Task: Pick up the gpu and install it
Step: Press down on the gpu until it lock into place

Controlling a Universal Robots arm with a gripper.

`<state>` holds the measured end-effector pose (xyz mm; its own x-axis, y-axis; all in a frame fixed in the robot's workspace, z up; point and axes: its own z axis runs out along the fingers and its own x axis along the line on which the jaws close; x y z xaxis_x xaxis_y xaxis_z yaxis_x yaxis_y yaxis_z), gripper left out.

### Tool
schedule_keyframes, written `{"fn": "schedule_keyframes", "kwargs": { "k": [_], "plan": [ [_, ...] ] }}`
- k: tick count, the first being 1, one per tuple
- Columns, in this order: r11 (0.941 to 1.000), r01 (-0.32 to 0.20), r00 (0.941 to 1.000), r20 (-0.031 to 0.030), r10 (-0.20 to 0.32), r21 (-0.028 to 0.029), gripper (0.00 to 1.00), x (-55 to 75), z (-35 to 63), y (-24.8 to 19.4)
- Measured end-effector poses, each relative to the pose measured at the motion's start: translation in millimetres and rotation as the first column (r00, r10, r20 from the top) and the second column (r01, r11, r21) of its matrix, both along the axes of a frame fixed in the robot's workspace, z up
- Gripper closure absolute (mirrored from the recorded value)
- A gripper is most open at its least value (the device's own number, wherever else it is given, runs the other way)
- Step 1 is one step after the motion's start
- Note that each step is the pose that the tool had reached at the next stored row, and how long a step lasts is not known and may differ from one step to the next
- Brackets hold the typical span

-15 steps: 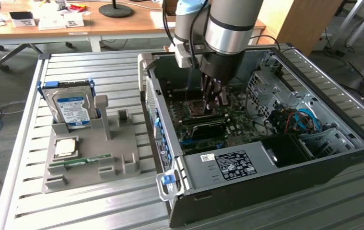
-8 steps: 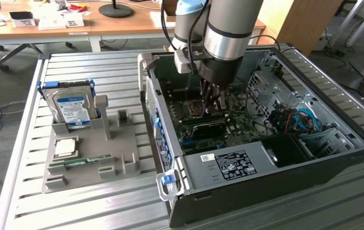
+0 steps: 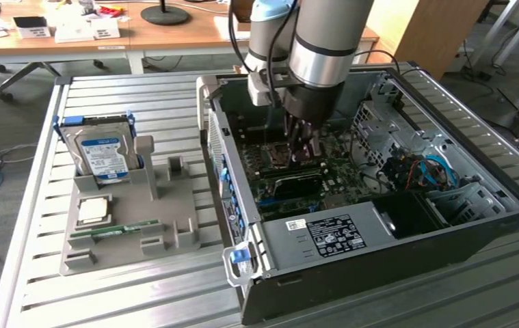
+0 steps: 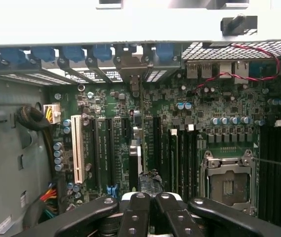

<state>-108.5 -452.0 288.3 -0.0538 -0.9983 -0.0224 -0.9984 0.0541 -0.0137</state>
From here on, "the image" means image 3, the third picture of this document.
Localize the green motherboard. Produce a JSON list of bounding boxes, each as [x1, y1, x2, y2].
[[236, 126, 382, 219]]

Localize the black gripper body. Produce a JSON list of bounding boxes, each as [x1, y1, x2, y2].
[[282, 81, 348, 125]]

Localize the black round lamp base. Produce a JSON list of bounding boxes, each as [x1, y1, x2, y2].
[[141, 0, 193, 25]]

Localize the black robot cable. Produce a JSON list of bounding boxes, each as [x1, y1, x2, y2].
[[228, 0, 256, 73]]

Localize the grey power supply unit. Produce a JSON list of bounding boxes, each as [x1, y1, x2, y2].
[[258, 201, 400, 271]]

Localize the hard disk with blue label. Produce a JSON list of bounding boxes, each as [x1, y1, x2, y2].
[[59, 117, 137, 185]]

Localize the white flat box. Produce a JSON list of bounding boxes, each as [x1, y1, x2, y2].
[[54, 20, 97, 44]]

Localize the white printed box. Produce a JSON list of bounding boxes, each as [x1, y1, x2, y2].
[[91, 16, 122, 40]]

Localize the red item on desk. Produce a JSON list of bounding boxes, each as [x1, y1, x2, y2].
[[98, 5, 127, 18]]

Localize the green RAM stick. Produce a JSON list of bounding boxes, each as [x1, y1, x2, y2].
[[70, 219, 161, 238]]

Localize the grey floor cable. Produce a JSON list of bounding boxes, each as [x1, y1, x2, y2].
[[0, 142, 38, 164]]

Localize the blue disk caddy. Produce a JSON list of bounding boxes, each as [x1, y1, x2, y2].
[[51, 109, 146, 172]]

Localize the white box with black inside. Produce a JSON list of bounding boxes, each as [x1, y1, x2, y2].
[[13, 16, 54, 40]]

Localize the black installed RAM stick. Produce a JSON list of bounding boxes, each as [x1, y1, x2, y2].
[[258, 163, 325, 178]]

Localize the CPU socket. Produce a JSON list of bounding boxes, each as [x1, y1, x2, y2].
[[262, 142, 293, 169]]

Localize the blue SATA wire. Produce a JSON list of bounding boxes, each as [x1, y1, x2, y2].
[[422, 154, 462, 189]]

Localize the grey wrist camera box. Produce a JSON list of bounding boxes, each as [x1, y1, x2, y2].
[[248, 70, 281, 107]]

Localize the metal disk bay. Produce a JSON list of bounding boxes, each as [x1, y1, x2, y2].
[[425, 182, 508, 227]]

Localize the wooden cabinet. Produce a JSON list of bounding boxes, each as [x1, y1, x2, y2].
[[365, 0, 492, 80]]

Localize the metal drive cage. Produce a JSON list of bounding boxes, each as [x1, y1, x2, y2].
[[352, 99, 453, 168]]

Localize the grey parts rack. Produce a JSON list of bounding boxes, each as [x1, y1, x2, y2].
[[59, 135, 202, 276]]

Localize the black open PC case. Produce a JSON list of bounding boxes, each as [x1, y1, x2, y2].
[[195, 61, 519, 326]]

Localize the silver CPU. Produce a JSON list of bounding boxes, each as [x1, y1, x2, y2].
[[78, 197, 110, 225]]

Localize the wooden desk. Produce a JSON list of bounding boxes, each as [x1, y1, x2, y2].
[[0, 0, 381, 74]]

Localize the white table frame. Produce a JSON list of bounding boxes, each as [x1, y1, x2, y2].
[[468, 0, 519, 94]]

